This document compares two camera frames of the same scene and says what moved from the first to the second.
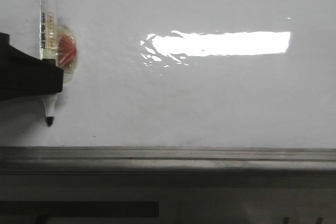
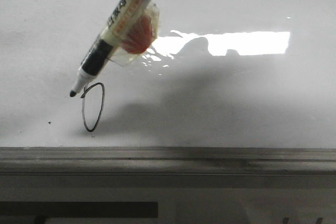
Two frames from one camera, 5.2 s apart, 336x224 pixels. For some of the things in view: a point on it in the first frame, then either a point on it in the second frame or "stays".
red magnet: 66,52 -> 140,38
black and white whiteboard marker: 48,1 -> 133,5
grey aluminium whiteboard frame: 167,160 stays
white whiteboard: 180,60 stays
